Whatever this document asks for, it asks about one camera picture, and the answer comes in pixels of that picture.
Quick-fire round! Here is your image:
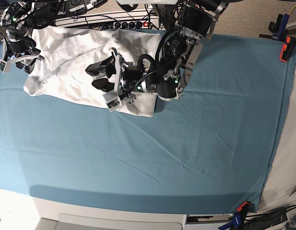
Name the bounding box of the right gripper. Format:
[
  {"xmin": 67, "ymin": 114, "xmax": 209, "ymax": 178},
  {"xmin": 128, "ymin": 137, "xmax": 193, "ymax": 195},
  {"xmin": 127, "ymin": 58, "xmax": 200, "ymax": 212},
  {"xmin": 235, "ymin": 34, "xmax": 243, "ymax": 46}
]
[{"xmin": 3, "ymin": 28, "xmax": 44, "ymax": 74}]

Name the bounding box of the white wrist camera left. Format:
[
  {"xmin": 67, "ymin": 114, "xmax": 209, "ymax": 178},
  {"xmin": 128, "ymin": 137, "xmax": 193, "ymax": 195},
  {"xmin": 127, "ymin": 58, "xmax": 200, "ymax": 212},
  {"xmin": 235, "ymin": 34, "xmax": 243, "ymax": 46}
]
[{"xmin": 103, "ymin": 91, "xmax": 123, "ymax": 112}]

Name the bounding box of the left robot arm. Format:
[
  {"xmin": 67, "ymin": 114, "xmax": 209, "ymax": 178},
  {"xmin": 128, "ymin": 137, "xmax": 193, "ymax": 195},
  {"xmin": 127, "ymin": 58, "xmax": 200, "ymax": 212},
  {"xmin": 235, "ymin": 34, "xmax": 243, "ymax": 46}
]
[{"xmin": 85, "ymin": 0, "xmax": 229, "ymax": 110}]

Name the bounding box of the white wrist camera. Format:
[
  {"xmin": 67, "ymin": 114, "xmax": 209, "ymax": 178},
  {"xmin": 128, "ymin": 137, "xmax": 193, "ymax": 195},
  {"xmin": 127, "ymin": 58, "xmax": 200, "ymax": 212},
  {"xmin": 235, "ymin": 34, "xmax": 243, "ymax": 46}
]
[
  {"xmin": 103, "ymin": 91, "xmax": 123, "ymax": 112},
  {"xmin": 0, "ymin": 59, "xmax": 12, "ymax": 73}
]

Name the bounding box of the blue black clamp top right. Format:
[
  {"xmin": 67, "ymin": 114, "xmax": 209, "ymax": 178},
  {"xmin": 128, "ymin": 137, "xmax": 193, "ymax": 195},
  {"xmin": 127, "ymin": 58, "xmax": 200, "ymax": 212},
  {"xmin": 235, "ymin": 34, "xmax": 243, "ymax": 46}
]
[{"xmin": 259, "ymin": 14, "xmax": 290, "ymax": 42}]

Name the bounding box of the black power strip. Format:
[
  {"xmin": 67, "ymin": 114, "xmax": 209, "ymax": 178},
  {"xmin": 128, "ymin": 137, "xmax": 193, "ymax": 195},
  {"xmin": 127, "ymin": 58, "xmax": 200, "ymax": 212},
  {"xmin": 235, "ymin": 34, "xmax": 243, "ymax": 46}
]
[{"xmin": 114, "ymin": 21, "xmax": 151, "ymax": 29}]

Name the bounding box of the orange black clamp top right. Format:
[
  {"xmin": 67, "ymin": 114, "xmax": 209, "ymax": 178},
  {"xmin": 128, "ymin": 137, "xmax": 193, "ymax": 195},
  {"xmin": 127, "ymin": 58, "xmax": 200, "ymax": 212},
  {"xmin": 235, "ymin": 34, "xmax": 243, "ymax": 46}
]
[{"xmin": 279, "ymin": 36, "xmax": 296, "ymax": 62}]

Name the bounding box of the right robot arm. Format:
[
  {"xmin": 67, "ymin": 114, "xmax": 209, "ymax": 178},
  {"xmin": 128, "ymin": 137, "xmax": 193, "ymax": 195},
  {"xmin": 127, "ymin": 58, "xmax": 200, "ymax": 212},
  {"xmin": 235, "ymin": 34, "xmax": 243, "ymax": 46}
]
[{"xmin": 0, "ymin": 0, "xmax": 107, "ymax": 74}]

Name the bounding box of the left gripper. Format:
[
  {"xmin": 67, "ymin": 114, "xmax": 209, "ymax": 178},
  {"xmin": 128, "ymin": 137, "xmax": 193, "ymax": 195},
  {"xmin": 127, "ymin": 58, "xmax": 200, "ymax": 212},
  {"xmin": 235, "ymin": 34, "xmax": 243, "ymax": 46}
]
[{"xmin": 85, "ymin": 47, "xmax": 156, "ymax": 105}]

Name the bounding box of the blue orange clamp bottom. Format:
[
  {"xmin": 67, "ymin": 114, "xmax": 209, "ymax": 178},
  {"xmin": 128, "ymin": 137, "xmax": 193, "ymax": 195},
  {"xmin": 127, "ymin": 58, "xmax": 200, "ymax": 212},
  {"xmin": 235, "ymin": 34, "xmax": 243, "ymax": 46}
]
[{"xmin": 218, "ymin": 201, "xmax": 251, "ymax": 230}]

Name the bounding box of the white T-shirt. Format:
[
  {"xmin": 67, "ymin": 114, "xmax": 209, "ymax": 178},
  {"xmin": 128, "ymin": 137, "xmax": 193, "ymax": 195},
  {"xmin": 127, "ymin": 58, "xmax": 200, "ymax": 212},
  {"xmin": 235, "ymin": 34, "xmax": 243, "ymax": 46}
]
[{"xmin": 24, "ymin": 26, "xmax": 162, "ymax": 108}]

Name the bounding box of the blue table cloth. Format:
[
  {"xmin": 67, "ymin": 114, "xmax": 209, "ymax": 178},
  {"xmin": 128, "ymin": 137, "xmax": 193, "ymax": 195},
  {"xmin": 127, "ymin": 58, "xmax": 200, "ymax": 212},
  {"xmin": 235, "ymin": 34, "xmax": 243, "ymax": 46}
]
[{"xmin": 0, "ymin": 35, "xmax": 296, "ymax": 214}]

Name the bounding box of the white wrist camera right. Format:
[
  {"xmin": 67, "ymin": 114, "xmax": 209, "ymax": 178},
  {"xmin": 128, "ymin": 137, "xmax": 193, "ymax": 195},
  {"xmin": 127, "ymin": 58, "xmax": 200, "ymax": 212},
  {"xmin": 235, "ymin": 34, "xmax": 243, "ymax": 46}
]
[{"xmin": 0, "ymin": 59, "xmax": 12, "ymax": 73}]

